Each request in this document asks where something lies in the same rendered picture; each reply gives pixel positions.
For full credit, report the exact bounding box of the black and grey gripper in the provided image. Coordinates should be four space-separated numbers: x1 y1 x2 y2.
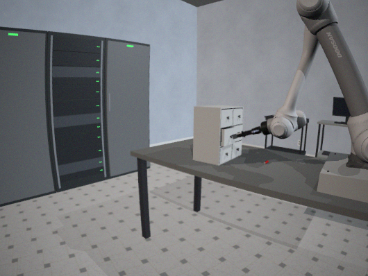
232 121 270 139

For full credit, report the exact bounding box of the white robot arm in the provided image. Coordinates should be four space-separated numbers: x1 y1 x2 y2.
267 0 368 170

